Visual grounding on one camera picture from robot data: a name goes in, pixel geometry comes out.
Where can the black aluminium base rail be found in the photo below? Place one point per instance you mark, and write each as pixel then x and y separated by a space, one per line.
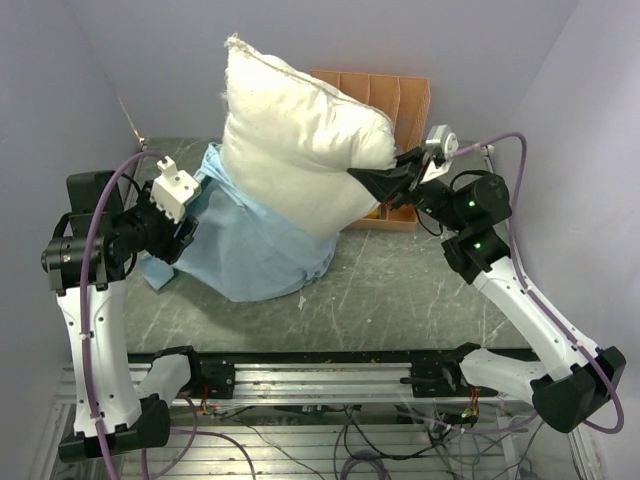
pixel 338 377

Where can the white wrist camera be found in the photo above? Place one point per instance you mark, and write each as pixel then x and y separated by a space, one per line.
pixel 173 190
pixel 440 145

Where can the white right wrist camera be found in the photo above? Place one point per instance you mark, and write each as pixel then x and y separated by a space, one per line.
pixel 440 145

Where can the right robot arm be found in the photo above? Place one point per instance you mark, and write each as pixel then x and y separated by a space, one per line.
pixel 572 377

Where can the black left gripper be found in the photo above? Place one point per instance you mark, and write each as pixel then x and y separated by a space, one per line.
pixel 169 247

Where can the green satin pillowcase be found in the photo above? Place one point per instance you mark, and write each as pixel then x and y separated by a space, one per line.
pixel 241 248

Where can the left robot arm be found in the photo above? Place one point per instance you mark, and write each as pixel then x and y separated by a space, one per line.
pixel 86 263

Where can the white pillow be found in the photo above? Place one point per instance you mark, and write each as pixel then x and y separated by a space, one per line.
pixel 290 139

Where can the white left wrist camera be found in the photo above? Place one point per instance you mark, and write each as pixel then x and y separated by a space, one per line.
pixel 173 190

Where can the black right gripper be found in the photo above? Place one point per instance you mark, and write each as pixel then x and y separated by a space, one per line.
pixel 392 185

